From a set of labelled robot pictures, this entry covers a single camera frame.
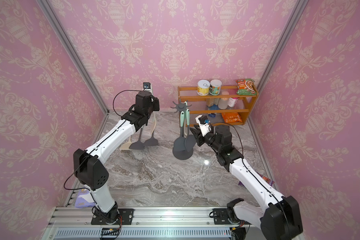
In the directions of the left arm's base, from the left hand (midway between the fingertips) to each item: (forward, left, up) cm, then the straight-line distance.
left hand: (154, 98), depth 84 cm
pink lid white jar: (+9, -42, -10) cm, 44 cm away
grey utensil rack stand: (-17, -13, -32) cm, 38 cm away
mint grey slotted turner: (-11, +14, -32) cm, 37 cm away
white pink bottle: (+10, -48, -10) cm, 50 cm away
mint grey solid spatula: (-19, -14, -16) cm, 29 cm away
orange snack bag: (+12, -53, -28) cm, 61 cm away
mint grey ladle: (-17, -20, -16) cm, 31 cm away
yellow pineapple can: (+8, -28, +2) cm, 29 cm away
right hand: (-17, -22, -3) cm, 28 cm away
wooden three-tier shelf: (+10, -47, -17) cm, 51 cm away
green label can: (+8, -35, +2) cm, 36 cm away
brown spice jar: (+11, -34, -12) cm, 38 cm away
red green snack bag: (+10, -54, +1) cm, 55 cm away
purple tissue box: (-46, +32, -27) cm, 63 cm away
